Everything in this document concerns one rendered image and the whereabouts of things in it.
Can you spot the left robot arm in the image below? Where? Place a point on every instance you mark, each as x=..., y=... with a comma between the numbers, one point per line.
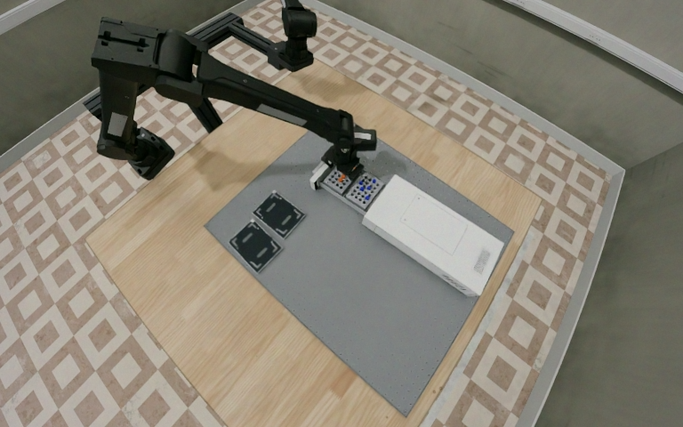
x=297, y=22

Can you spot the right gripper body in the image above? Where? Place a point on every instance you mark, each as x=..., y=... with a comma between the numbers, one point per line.
x=343, y=163

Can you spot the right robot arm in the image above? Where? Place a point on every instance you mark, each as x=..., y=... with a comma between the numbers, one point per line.
x=127, y=54

